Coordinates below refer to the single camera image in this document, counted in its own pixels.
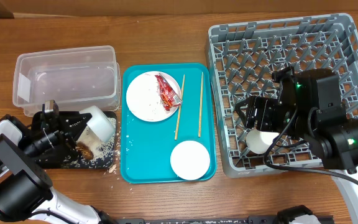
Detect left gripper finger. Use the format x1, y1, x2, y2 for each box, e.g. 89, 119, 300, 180
59, 112, 92, 131
63, 124, 86, 160

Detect grey bowl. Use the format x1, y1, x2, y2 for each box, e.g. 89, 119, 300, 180
79, 106, 115, 142

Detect rice and food scraps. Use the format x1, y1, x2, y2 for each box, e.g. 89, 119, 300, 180
62, 127, 116, 169

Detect white round plate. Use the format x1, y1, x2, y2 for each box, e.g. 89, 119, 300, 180
126, 71, 181, 122

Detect pink bowl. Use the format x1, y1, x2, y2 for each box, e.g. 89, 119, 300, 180
170, 141, 211, 180

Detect red snack wrapper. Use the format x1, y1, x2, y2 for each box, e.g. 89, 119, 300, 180
155, 75, 182, 111

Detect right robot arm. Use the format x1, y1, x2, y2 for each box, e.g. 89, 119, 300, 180
235, 67, 358, 223

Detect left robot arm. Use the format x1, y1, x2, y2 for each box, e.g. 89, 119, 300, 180
0, 110, 116, 223

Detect grey dishwasher rack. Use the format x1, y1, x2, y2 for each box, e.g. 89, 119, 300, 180
207, 13, 358, 178

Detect black plastic tray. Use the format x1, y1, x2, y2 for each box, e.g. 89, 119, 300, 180
26, 111, 117, 170

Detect clear plastic bin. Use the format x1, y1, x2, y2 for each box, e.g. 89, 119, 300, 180
12, 45, 121, 117

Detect right wooden chopstick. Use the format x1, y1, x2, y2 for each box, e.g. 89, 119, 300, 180
198, 72, 204, 138

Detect wooden chopstick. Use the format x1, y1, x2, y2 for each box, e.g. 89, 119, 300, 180
174, 74, 185, 140
198, 72, 204, 138

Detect teal serving tray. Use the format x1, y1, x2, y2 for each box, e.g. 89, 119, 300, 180
120, 63, 217, 184

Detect left wooden chopstick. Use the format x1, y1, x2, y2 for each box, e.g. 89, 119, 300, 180
174, 74, 185, 140

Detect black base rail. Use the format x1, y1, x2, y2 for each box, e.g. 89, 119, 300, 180
116, 205, 335, 224

